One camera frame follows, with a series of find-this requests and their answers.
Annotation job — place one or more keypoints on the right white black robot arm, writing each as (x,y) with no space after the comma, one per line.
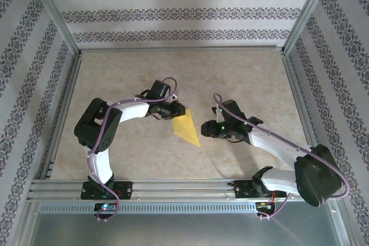
(276,148)

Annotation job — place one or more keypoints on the short aluminium table rail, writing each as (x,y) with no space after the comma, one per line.
(181,48)

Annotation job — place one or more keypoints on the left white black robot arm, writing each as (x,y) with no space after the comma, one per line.
(134,110)

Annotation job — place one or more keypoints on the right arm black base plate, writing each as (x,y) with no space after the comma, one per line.
(242,189)

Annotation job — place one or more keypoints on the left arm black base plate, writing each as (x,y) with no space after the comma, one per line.
(125,189)

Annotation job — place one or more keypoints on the grey metal sheet panel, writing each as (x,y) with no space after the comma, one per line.
(184,231)

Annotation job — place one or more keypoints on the controller board with green light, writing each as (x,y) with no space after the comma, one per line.
(106,207)

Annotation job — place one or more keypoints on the aluminium frame post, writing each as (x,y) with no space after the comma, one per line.
(308,12)
(54,12)

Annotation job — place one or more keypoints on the long aluminium mounting rail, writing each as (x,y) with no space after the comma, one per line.
(184,188)

